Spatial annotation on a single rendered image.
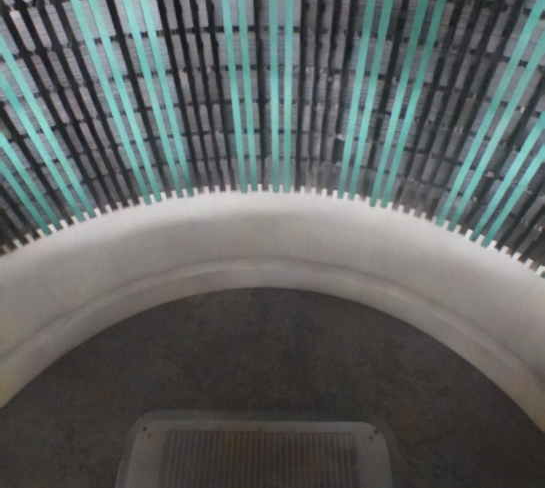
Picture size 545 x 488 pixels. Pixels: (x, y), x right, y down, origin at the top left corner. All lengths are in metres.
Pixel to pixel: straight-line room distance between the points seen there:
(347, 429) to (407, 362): 0.44
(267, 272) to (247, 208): 0.37
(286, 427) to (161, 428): 0.24
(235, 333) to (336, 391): 0.33
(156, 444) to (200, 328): 0.47
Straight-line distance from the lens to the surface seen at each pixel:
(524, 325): 1.15
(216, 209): 0.92
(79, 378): 1.33
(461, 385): 1.29
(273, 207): 0.91
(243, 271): 1.24
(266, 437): 0.87
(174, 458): 0.88
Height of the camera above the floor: 1.15
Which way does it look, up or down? 50 degrees down
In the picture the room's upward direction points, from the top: 1 degrees counter-clockwise
